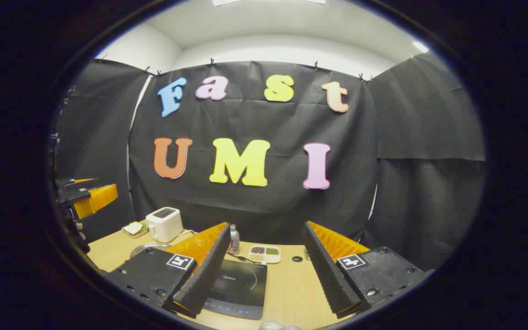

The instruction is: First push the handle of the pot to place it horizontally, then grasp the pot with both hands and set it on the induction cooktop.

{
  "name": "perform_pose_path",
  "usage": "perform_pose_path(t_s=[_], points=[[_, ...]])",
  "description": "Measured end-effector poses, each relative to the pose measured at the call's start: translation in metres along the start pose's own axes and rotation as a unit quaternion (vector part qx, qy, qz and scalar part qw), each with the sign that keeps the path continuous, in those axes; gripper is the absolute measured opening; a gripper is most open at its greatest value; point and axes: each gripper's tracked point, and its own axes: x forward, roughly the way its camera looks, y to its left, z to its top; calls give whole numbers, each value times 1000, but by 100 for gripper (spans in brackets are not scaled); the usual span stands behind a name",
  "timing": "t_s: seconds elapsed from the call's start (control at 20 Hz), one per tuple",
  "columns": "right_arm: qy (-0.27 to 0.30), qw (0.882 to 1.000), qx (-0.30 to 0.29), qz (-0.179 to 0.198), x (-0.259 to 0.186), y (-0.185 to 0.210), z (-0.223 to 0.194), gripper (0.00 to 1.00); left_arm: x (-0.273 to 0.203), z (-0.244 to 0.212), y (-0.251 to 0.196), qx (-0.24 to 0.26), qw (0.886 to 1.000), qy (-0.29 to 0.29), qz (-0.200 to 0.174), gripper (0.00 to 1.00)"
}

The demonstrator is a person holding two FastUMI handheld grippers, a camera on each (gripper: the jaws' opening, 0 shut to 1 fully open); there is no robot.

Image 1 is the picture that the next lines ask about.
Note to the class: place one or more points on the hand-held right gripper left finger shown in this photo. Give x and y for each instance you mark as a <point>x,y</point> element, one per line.
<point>204,275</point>

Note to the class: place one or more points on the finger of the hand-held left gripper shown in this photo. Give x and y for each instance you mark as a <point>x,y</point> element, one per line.
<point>80,184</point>
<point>96,199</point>

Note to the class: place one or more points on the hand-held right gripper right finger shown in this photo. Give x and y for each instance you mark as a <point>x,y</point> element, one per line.
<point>330,270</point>

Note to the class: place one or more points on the black induction cooktop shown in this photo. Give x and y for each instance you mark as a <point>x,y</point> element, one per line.
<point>241,288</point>

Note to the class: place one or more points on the silver drink bottle pink label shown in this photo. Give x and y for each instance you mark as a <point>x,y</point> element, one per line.
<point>233,240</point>

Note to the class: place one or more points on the sandwich on small tray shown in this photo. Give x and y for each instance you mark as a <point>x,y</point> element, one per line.
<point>133,228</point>

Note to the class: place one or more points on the white divided dish of beans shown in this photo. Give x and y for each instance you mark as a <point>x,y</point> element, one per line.
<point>265,254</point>

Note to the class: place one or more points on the white toaster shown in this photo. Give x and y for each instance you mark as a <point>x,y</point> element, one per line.
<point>164,224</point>

